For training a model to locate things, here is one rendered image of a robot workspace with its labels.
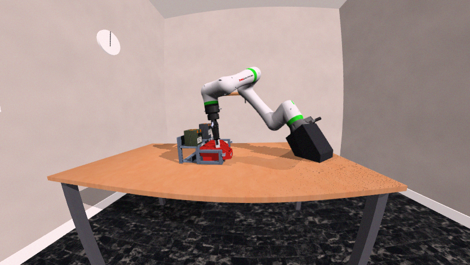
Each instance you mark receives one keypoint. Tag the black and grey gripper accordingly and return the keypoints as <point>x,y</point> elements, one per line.
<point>215,128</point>

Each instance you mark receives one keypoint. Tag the dark grey case with orange latches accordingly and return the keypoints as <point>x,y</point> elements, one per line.
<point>206,130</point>

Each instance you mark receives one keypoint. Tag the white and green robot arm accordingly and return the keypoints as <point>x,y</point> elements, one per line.
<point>286,113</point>

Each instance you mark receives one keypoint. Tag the grey metal shelf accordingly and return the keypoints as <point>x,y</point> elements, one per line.
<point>196,157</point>

